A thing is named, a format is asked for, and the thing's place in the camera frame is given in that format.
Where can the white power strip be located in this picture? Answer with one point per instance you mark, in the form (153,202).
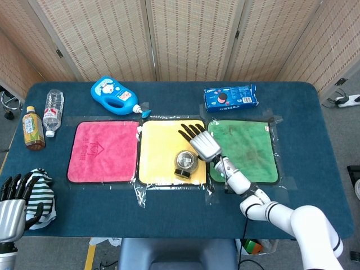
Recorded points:
(347,100)

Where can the blue Oreo cookie box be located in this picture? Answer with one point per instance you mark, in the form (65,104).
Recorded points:
(230,98)

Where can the black box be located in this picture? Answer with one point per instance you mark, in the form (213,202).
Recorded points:
(353,174)

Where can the pink cloth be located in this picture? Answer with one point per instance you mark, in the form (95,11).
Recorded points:
(104,152)

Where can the blue detergent bottle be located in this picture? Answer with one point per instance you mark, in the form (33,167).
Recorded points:
(116,97)

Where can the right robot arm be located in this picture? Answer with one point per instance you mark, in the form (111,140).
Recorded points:
(270,208)

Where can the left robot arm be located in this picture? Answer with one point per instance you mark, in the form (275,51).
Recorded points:
(7,256)

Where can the woven folding screen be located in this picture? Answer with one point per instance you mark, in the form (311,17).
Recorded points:
(180,39)

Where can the white bag with colourful items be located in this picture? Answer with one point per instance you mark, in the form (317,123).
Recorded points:
(256,247)

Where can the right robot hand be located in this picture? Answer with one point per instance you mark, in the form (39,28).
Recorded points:
(202,142)

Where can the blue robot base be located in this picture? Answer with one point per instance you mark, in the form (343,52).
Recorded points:
(177,254)

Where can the chrome chair base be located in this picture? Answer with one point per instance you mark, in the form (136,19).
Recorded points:
(8,104)

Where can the tea drink bottle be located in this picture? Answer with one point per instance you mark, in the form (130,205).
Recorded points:
(33,129)

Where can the striped green white cloth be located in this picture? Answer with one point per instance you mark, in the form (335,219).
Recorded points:
(42,194)

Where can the clear plastic water bottle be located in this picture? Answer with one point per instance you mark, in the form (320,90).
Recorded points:
(53,112)

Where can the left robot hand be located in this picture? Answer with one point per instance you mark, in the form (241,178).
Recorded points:
(11,213)

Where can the yellow cloth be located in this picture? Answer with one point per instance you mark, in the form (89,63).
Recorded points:
(163,152)

